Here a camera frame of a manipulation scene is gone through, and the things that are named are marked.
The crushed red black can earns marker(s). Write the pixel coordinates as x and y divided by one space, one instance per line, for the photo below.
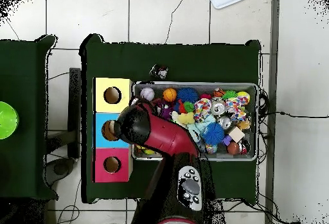
159 71

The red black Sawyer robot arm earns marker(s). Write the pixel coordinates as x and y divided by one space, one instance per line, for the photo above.
164 134

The wooden box with three holes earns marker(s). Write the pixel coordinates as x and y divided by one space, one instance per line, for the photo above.
123 85

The purple spiky monster toy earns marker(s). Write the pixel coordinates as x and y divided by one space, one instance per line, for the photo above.
165 109

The orange foam basketball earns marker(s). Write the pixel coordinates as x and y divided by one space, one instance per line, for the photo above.
169 94

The white foam baseball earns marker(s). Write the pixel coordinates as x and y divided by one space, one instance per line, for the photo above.
147 93

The blue spiky rubber ball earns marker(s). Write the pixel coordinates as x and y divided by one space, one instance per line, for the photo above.
213 133
186 95

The crushed silver can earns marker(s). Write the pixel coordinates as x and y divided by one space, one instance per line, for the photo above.
218 107

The dark green table cloth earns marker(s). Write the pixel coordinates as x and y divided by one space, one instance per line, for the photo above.
192 59
25 80

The green spiky rubber ball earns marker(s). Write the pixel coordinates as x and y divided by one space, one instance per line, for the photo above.
229 94

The colourful crumpled paper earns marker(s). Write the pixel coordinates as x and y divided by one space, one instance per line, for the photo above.
237 108

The grey round floor base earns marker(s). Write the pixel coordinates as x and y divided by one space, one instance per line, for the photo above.
60 168

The white tray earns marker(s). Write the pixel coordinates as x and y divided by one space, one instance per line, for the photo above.
226 0

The lime green bowl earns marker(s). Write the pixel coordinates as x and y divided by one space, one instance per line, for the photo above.
7 120

